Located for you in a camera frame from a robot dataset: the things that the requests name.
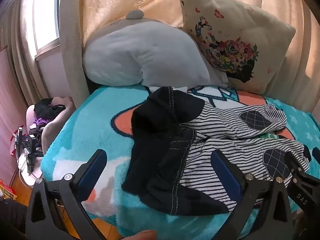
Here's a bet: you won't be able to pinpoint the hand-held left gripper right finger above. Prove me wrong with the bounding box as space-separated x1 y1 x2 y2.
210 149 293 240

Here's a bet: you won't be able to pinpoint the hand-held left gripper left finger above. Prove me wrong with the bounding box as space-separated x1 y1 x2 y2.
25 149 108 240

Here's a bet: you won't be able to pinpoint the dark pants with striped lining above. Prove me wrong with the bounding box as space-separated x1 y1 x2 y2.
122 86 312 217

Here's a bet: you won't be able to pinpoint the person's left hand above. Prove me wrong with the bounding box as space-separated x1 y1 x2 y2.
120 230 158 240

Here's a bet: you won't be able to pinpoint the turquoise cartoon dog blanket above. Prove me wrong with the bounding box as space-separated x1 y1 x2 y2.
40 84 320 240

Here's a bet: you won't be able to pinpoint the pink upholstered chair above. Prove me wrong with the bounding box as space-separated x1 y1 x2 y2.
26 96 76 155

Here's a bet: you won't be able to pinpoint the white round side table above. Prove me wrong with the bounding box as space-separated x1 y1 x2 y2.
17 152 43 186

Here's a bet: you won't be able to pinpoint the black tripod stand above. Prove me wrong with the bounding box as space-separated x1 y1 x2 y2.
14 127 43 173

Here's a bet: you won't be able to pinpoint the black clothes heap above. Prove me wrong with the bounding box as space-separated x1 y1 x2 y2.
34 98 67 119

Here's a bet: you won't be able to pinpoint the red and yellow box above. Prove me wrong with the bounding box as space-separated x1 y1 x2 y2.
0 179 18 201

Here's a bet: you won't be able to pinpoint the person's dark clothing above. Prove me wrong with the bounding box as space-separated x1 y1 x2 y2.
0 197 28 240

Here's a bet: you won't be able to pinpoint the grey plush animal pillow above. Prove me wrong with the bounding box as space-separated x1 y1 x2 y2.
82 10 229 88

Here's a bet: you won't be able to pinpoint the pale striped curtain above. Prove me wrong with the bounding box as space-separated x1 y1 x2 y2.
0 0 42 109

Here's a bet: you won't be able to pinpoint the cream floral print cushion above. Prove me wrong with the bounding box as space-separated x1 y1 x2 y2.
176 0 296 95

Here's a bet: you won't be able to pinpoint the window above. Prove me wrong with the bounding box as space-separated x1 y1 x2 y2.
32 0 63 57

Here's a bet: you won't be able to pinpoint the beige embroidered curtain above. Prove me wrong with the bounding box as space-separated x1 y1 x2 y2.
59 0 320 120

